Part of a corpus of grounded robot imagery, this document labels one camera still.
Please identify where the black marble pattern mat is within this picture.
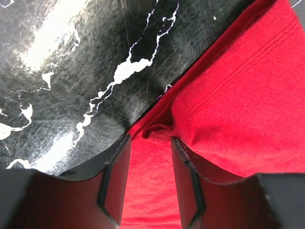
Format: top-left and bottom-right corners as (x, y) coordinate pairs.
(0, 0), (305, 176)

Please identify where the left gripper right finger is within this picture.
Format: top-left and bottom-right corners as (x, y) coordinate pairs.
(171, 138), (305, 229)

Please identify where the red t-shirt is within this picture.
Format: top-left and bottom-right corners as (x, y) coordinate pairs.
(122, 0), (305, 229)

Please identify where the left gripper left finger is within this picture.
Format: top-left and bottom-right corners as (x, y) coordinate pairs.
(0, 135), (131, 229)

